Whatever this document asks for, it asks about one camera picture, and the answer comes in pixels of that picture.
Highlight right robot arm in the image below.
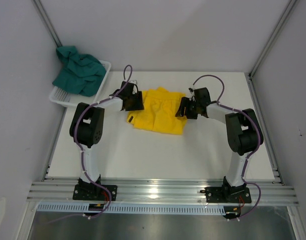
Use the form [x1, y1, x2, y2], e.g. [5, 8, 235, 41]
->
[175, 87, 264, 202]

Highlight white plastic basket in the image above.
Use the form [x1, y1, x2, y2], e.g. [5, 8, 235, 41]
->
[49, 60, 112, 108]

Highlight right corner aluminium post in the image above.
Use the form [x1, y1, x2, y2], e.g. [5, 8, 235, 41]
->
[248, 0, 300, 80]

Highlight yellow shorts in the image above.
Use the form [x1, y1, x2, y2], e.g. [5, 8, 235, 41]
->
[126, 87, 187, 135]

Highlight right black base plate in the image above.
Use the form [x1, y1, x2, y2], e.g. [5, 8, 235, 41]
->
[199, 185, 252, 204]

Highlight white slotted cable duct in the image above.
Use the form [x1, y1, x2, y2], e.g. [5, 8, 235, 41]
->
[36, 202, 226, 216]

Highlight corner aluminium post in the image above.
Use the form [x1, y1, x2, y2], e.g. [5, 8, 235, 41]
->
[31, 0, 63, 48]
[248, 0, 300, 80]

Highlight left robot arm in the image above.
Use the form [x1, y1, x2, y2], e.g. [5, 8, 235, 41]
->
[69, 80, 144, 200]

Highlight green shorts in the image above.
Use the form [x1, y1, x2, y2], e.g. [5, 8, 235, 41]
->
[52, 46, 107, 97]

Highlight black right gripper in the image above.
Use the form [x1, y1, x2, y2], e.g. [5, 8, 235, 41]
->
[175, 97, 200, 120]

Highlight aluminium rail frame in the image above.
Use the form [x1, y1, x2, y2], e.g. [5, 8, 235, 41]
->
[26, 178, 299, 206]

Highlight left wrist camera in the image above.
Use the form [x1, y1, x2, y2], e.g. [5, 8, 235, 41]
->
[129, 79, 138, 87]

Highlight left corner aluminium post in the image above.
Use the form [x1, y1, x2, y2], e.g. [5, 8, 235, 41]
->
[31, 0, 63, 48]

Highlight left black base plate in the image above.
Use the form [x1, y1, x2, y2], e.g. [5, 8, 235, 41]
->
[72, 184, 118, 201]

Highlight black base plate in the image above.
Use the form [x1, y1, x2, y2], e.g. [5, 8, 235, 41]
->
[72, 184, 118, 201]
[199, 185, 252, 204]

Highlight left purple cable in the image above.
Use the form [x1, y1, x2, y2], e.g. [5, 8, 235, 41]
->
[72, 64, 134, 221]

